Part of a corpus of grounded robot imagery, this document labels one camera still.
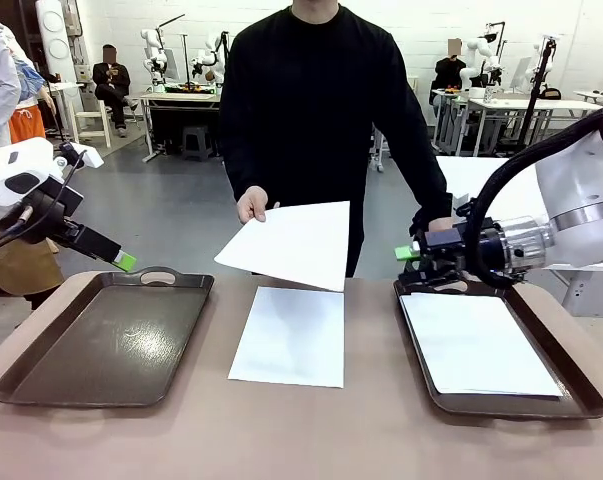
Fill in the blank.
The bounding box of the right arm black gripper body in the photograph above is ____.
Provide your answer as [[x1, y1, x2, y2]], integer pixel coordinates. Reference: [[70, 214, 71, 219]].
[[420, 224, 505, 281]]

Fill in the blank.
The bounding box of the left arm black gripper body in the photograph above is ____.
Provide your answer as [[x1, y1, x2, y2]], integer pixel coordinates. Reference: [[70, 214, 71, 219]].
[[23, 185, 86, 246]]

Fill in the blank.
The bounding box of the white A4 paper sheet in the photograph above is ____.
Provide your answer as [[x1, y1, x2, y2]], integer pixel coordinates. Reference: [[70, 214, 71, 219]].
[[227, 285, 346, 390], [398, 293, 565, 399], [213, 200, 352, 293]]

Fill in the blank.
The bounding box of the black-sleeved left forearm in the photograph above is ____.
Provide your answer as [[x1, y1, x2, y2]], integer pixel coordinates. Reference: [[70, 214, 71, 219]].
[[405, 144, 455, 224]]

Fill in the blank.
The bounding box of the black-sleeved right forearm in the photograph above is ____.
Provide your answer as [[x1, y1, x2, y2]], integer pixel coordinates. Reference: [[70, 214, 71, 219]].
[[223, 134, 267, 199]]

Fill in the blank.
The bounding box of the person's right hand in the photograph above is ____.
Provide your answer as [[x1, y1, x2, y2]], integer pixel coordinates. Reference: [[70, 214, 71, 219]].
[[236, 186, 271, 225]]

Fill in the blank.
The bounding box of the black tripod stand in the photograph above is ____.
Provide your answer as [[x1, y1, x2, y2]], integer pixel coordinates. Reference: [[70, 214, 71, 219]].
[[48, 99, 95, 162]]

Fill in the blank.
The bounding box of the white side table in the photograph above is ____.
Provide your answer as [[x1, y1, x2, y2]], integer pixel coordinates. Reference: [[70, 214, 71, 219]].
[[433, 154, 603, 274]]

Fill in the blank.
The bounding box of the figure in orange shorts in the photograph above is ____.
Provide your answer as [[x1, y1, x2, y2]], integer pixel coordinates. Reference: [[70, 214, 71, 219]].
[[8, 62, 57, 144]]

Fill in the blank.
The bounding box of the brown plastic serving tray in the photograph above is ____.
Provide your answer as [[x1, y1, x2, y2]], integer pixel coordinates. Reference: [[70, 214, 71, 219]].
[[393, 277, 603, 420], [0, 266, 216, 409]]

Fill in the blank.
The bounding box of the white wheeled stand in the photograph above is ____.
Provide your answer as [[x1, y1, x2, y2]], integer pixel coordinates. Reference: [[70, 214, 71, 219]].
[[369, 124, 388, 174]]

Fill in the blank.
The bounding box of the white wooden chair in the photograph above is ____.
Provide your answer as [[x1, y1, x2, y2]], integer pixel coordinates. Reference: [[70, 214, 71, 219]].
[[74, 97, 113, 150]]

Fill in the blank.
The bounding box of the small white desk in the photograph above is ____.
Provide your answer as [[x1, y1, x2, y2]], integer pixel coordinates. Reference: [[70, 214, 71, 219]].
[[45, 82, 86, 144]]

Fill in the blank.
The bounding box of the grey plastic stool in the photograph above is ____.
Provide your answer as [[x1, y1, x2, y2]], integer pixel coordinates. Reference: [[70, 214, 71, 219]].
[[182, 124, 213, 162]]

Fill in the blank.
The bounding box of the seated person in black jacket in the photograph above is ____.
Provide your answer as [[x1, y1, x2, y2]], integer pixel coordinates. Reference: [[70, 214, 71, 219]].
[[91, 43, 139, 139]]

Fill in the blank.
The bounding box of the person in black sweater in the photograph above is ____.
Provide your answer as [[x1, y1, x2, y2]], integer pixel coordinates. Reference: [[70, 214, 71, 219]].
[[218, 0, 455, 279]]

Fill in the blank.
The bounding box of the tall white unit with circles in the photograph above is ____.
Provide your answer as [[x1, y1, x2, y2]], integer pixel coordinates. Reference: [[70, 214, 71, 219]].
[[34, 0, 78, 84]]

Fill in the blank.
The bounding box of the long white background desk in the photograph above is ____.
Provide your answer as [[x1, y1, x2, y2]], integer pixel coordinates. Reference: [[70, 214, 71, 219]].
[[430, 89, 603, 179]]

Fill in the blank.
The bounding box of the tall black pole stand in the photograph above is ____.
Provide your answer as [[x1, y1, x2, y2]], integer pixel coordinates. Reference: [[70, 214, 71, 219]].
[[510, 37, 557, 151]]

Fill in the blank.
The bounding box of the seated person looking at phone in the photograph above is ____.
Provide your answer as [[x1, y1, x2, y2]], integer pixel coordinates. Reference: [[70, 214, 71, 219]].
[[433, 38, 470, 94]]

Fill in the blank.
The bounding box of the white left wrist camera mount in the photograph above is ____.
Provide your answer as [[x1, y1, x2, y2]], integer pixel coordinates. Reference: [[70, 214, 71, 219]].
[[54, 141, 105, 170]]

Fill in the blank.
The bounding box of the black braided cable bundle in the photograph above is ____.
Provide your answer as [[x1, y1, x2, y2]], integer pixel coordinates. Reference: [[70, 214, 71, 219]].
[[468, 102, 603, 290]]

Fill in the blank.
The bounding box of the white desk with black frame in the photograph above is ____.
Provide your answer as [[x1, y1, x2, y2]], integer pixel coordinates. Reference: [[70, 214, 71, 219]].
[[139, 91, 223, 164]]

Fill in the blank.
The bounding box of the white background arm with cable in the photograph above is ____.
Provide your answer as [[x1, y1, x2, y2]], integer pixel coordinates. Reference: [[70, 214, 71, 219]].
[[190, 32, 231, 86]]

